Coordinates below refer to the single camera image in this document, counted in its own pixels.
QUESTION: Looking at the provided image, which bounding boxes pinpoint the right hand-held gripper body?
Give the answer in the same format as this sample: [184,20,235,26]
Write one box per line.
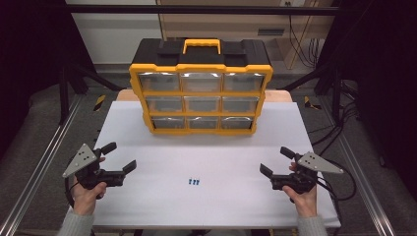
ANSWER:
[270,151,344,195]

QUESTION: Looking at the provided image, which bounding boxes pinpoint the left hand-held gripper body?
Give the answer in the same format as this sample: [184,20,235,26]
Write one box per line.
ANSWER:
[62,143,127,191]

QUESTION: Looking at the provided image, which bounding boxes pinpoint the clear plastic organizer drawer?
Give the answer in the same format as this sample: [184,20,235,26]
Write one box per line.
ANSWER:
[180,72,223,93]

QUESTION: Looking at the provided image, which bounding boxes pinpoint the yellow black organizer case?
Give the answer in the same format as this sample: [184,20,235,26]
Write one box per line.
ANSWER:
[128,37,274,137]

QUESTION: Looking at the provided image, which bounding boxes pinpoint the person's right hand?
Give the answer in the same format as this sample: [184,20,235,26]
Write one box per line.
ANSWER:
[282,185,319,218]

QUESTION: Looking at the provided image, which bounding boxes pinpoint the person's left hand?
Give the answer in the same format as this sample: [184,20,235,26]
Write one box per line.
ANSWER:
[71,179,108,216]

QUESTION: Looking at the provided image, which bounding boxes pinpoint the yellow black hazard tape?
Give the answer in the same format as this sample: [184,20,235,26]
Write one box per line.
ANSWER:
[303,95,323,111]
[93,94,107,112]

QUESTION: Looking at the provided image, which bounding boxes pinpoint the wooden table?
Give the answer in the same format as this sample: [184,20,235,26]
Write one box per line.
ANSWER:
[116,88,293,103]

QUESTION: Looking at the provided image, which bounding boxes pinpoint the white table mat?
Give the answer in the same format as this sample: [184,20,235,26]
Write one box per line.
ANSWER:
[92,100,342,229]

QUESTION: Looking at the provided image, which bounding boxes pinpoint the grid of clear drawers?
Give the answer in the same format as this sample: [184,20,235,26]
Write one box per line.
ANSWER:
[137,72,266,130]

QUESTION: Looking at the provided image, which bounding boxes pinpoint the black curtain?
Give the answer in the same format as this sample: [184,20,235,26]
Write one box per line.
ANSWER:
[319,0,417,200]
[0,0,96,160]

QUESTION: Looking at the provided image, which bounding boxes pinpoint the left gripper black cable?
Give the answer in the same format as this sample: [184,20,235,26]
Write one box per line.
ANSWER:
[64,159,77,209]

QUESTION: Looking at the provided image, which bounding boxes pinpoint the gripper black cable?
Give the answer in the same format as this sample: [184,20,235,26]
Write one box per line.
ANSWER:
[314,158,358,228]
[64,159,77,209]

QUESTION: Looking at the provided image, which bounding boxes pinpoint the aluminium floor rail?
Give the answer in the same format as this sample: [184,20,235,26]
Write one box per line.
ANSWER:
[319,97,398,236]
[0,94,84,236]

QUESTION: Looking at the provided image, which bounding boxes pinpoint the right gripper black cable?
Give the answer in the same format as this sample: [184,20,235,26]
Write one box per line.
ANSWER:
[314,158,358,228]

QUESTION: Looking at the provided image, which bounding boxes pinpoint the black floor cables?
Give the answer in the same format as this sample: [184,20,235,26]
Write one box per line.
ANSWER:
[310,99,359,157]

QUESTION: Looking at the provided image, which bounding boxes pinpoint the black metal frame post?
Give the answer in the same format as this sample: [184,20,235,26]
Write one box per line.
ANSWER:
[58,62,124,126]
[280,62,344,124]

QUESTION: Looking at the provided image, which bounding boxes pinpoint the hanging black cables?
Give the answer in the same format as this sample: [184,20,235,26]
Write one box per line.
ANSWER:
[287,2,322,69]

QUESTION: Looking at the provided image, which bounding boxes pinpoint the black horizontal frame bar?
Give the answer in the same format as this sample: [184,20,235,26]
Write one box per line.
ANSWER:
[65,4,339,16]

